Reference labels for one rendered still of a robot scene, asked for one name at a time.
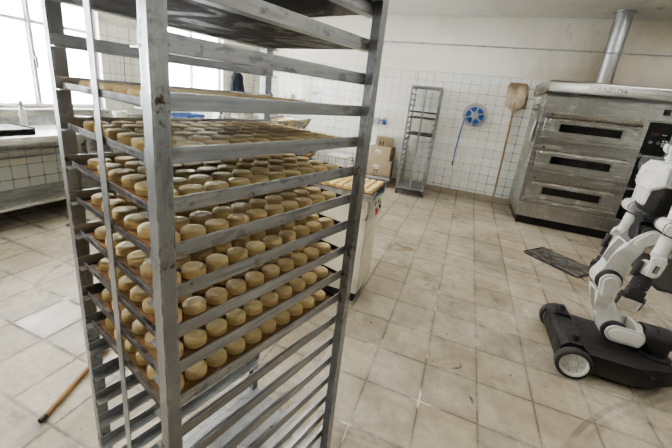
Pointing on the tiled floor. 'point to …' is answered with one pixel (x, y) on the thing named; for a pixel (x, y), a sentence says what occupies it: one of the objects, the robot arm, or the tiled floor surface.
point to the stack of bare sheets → (559, 261)
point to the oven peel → (515, 98)
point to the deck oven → (587, 153)
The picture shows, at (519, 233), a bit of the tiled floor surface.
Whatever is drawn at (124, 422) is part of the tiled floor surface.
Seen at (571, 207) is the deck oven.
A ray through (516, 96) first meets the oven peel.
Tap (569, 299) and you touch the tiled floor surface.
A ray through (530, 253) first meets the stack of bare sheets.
